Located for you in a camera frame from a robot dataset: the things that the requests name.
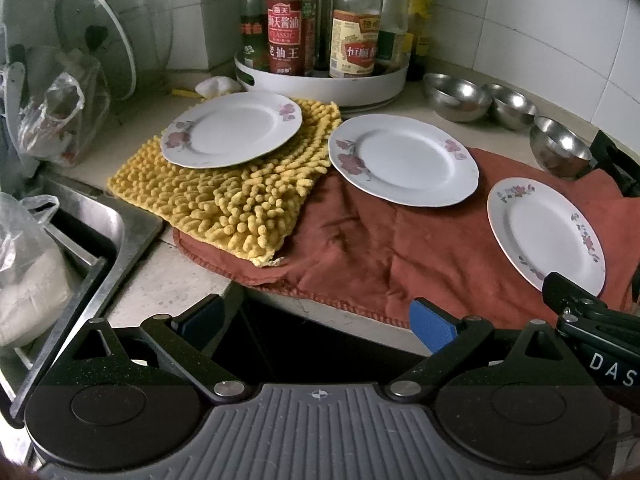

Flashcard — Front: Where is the yellow chenille mat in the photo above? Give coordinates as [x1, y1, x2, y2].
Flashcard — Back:
[107, 99, 342, 268]

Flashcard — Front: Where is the plastic bag in sink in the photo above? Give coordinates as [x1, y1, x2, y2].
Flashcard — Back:
[1, 193, 73, 350]

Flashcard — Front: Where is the red label soy sauce bottle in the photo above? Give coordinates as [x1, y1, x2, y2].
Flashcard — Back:
[266, 0, 316, 76]

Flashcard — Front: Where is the white garlic bulb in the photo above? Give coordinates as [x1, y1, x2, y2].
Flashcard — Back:
[195, 76, 242, 100]

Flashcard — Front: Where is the floral white plate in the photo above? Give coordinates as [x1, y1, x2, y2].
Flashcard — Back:
[329, 114, 480, 208]
[487, 178, 606, 296]

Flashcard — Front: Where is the stainless steel sink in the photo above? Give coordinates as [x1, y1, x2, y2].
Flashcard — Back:
[1, 171, 163, 428]

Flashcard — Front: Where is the metal turntable centre pole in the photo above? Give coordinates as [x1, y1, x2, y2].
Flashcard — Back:
[314, 0, 332, 77]

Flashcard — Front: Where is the steel bowl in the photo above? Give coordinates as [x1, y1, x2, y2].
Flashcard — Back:
[529, 116, 592, 179]
[423, 73, 492, 122]
[483, 84, 538, 131]

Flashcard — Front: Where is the yellow strip on counter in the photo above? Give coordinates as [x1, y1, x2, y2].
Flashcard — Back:
[170, 88, 201, 99]

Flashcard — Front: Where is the crumpled clear plastic bag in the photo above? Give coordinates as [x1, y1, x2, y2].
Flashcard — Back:
[16, 48, 112, 167]

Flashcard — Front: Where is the green glass bottle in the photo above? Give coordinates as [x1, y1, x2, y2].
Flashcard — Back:
[241, 0, 269, 72]

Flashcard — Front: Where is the clear vinegar bottle cream label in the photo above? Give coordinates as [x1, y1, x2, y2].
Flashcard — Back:
[329, 0, 382, 78]

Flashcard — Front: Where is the white round turntable tray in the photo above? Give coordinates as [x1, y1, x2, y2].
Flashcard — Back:
[233, 55, 409, 108]

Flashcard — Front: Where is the rust red cloth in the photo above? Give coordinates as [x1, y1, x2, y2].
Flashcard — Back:
[174, 149, 639, 328]

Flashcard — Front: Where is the clear bottle yellow cap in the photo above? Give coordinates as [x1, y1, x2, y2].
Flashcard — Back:
[374, 0, 408, 75]

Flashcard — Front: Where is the dark oil bottle yellow label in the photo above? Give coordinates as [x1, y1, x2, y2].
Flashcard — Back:
[407, 0, 433, 81]

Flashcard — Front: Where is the glass pot lid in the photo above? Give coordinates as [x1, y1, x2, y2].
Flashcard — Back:
[106, 0, 174, 90]
[54, 0, 138, 101]

